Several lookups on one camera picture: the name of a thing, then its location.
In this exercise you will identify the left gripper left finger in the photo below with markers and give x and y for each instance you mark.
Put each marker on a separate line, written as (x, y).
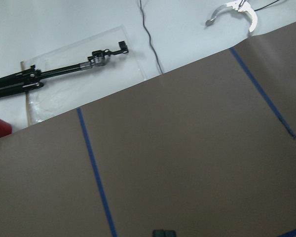
(158, 233)

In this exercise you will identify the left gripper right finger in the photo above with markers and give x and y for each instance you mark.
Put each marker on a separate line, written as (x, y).
(169, 233)

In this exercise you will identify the clear plastic bag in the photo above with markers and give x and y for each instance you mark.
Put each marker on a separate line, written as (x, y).
(63, 93)

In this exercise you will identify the black tripod stick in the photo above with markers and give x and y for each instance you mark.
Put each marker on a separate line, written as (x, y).
(30, 79)

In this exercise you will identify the white reacher grabber tool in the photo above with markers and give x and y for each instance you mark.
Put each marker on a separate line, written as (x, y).
(240, 6)

